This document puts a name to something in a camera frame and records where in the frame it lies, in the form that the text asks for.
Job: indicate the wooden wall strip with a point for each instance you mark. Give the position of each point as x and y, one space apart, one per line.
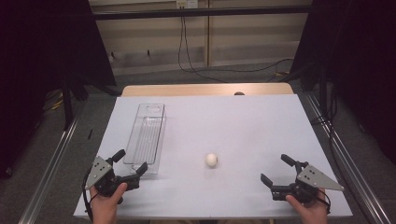
207 34

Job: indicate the person's left hand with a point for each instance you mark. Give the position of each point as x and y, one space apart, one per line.
106 208

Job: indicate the white table cover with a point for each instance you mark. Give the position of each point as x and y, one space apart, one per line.
233 130

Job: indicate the black curtain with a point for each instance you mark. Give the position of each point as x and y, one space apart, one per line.
364 62
37 62

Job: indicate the person's right hand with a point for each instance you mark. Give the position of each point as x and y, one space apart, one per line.
309 213

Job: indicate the white wall socket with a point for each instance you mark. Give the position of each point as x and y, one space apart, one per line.
186 3

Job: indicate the metal floor rail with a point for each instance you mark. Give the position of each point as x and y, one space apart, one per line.
46 177
348 165

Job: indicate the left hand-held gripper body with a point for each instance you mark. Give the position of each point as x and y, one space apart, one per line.
101 174

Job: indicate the black horizontal bar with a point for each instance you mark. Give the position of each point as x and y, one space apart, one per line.
199 12

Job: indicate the black stand leg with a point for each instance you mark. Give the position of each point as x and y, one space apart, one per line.
67 105

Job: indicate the clear plastic container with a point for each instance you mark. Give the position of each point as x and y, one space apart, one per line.
146 137

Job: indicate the white egg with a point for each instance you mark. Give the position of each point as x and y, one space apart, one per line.
211 160

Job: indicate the small black floor piece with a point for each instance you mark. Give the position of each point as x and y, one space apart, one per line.
90 134

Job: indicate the wooden table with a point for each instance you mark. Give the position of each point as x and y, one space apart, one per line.
193 89

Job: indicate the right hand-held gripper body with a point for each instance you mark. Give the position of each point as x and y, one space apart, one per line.
314 179

